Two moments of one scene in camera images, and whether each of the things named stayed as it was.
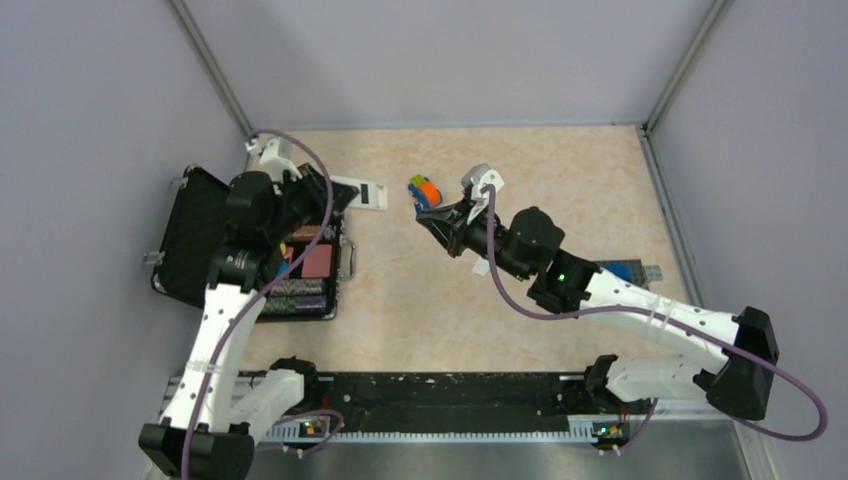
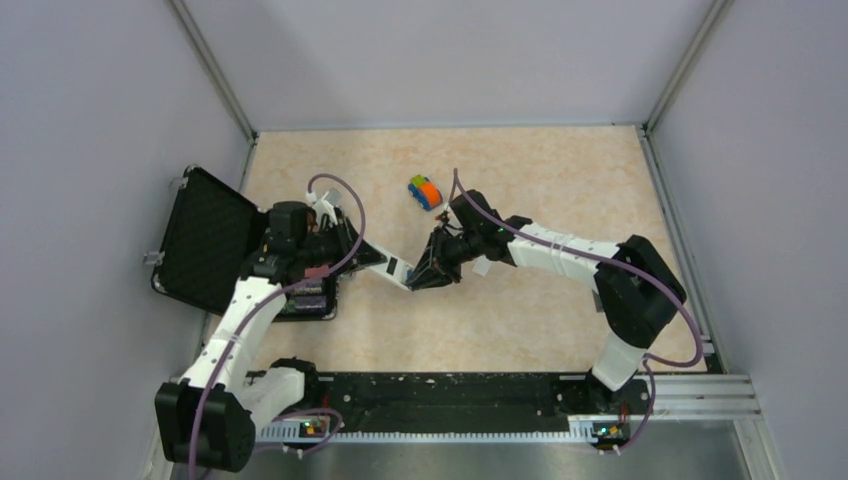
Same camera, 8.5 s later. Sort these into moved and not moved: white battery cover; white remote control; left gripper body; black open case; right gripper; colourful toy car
Moved: white remote control; left gripper body; right gripper
Not moved: colourful toy car; black open case; white battery cover
